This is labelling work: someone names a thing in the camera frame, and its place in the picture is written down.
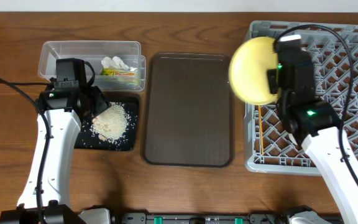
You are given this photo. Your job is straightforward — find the clear plastic bin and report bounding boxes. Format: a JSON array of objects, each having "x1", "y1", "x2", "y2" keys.
[{"x1": 38, "y1": 40, "x2": 146, "y2": 91}]

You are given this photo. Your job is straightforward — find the pile of rice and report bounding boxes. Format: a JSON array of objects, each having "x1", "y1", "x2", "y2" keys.
[{"x1": 90, "y1": 102, "x2": 131, "y2": 144}]

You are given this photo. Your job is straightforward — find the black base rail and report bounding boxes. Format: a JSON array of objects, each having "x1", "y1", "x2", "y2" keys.
[{"x1": 114, "y1": 213, "x2": 287, "y2": 224}]

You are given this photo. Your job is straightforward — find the dark brown serving tray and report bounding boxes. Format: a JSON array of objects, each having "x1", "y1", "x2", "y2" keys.
[{"x1": 142, "y1": 53, "x2": 234, "y2": 168}]

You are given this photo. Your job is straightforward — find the wooden chopstick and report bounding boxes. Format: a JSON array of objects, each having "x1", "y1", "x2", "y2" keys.
[{"x1": 258, "y1": 105, "x2": 264, "y2": 156}]

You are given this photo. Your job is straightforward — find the black waste tray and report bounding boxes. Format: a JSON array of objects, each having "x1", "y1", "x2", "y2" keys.
[{"x1": 75, "y1": 91, "x2": 139, "y2": 151}]

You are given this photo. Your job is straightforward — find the white tissue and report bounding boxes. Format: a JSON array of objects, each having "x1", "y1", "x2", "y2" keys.
[{"x1": 101, "y1": 56, "x2": 136, "y2": 72}]

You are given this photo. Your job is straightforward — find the green orange snack wrapper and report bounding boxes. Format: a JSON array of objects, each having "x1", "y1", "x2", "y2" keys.
[{"x1": 100, "y1": 68, "x2": 136, "y2": 77}]

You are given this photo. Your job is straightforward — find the yellow plate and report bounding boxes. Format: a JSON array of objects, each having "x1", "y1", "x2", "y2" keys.
[{"x1": 229, "y1": 37, "x2": 279, "y2": 105}]

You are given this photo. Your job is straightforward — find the grey dishwasher rack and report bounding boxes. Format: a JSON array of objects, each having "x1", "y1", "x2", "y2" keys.
[{"x1": 244, "y1": 24, "x2": 358, "y2": 175}]

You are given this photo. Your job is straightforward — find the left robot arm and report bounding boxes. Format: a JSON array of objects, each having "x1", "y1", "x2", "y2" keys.
[{"x1": 0, "y1": 58, "x2": 111, "y2": 223}]

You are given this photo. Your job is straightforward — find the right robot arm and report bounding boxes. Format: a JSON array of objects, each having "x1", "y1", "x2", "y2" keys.
[{"x1": 267, "y1": 40, "x2": 358, "y2": 223}]

